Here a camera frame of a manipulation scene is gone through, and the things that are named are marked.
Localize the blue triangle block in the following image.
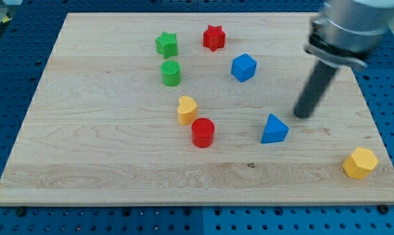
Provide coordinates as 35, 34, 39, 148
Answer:
261, 114, 289, 144

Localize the blue cube block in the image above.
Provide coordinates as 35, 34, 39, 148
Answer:
231, 54, 257, 82

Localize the green cylinder block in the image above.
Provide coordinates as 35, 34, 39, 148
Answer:
160, 60, 181, 87

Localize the red star block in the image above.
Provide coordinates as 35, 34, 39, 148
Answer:
203, 25, 225, 52

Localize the yellow hexagon block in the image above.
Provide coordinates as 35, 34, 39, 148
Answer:
342, 147, 379, 180

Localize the red cylinder block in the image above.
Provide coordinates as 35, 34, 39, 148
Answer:
191, 117, 215, 148

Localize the yellow heart block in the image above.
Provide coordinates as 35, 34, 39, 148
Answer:
177, 96, 198, 125

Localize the wooden board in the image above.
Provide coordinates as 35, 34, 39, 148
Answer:
0, 13, 394, 206

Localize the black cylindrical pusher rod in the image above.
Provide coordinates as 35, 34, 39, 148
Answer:
293, 61, 338, 119

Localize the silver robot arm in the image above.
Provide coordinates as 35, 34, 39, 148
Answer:
305, 0, 394, 70

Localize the green star block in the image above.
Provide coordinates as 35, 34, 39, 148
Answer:
155, 31, 178, 59

